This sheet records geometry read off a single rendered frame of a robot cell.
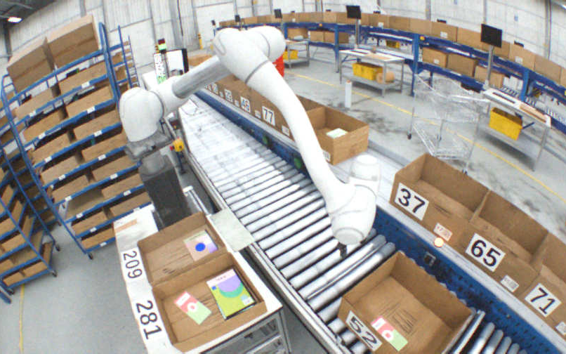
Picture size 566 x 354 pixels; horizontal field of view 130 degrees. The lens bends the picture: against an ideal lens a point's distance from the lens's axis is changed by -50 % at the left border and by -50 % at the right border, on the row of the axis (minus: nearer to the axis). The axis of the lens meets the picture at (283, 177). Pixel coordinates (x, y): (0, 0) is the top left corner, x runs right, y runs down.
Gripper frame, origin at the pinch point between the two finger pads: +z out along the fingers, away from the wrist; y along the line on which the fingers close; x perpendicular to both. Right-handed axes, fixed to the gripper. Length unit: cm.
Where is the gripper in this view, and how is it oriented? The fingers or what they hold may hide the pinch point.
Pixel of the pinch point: (352, 246)
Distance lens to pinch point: 106.8
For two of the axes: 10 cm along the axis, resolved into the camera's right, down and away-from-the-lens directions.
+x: 5.5, 4.6, -7.0
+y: -8.3, 3.7, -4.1
